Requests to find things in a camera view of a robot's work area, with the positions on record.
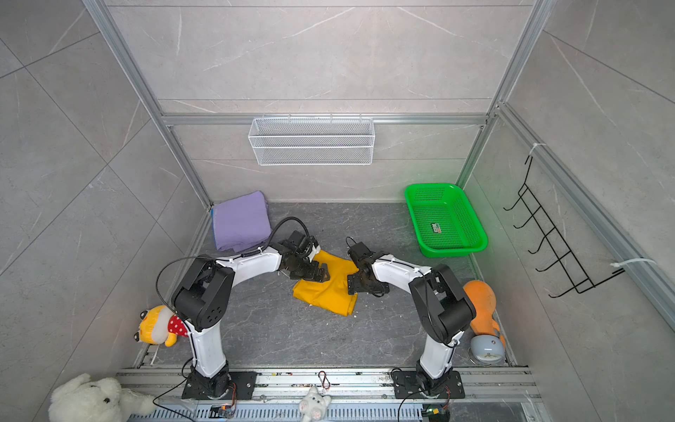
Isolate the yellow t-shirt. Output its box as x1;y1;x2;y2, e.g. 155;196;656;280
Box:
293;251;358;317

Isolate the green plastic basket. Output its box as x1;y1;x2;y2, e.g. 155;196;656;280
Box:
404;183;489;258

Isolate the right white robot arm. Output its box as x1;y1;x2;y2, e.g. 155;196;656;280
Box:
347;242;476;399

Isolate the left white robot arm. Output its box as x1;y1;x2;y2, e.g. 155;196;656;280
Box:
171;230;330;399

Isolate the folded purple t-shirt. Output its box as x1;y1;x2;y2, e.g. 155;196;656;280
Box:
211;191;272;252

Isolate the orange plush toy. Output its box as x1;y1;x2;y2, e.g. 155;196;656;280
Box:
463;281;504;340

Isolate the small white plush toy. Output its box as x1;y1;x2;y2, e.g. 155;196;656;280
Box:
299;386;332;422

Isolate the grey round plush head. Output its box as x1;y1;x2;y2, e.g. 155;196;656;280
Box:
469;334;506;366

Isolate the yellow plush toy red dress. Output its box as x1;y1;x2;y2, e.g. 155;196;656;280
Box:
134;305;188;347

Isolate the white plush bear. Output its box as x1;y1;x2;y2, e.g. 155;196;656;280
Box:
49;374;156;422

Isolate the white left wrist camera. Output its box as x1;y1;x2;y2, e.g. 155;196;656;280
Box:
308;245;321;261

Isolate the black corrugated cable hose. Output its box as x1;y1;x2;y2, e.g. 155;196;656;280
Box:
263;215;312;251

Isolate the white wire mesh basket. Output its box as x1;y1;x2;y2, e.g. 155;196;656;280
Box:
248;117;376;166

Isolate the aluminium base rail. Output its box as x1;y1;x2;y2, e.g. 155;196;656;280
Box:
117;365;549;421

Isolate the black wire hook rack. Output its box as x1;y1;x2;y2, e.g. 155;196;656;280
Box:
503;156;626;299

